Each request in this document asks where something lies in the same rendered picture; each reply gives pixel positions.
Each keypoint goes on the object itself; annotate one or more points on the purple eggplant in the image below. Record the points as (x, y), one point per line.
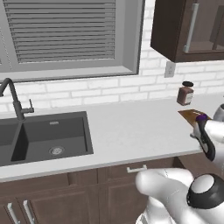
(202, 117)

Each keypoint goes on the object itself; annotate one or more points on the brown wooden cutting board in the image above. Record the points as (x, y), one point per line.
(189, 114)

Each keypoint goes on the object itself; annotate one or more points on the brown spice jar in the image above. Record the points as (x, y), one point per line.
(185, 94)

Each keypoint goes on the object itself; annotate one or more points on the grey window with blinds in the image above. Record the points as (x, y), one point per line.
(64, 32)

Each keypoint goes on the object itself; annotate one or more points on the dark grey sink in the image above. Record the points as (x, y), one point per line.
(49, 137)

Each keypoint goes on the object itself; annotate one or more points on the grey wall socket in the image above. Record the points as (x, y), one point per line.
(169, 69)

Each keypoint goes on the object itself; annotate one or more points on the dark brown wall cupboard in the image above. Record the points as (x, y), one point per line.
(169, 29)

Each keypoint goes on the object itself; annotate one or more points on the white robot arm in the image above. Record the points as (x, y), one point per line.
(167, 189)

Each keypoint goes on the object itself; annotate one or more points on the brown drawer front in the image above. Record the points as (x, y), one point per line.
(116, 172)

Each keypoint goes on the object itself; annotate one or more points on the brown cupboard door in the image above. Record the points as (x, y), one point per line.
(64, 207)
(122, 204)
(3, 214)

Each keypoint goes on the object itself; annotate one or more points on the brown panel under sink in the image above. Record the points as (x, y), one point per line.
(43, 182)

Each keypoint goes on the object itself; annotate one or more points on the dark grey tap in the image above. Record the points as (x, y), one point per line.
(16, 99)

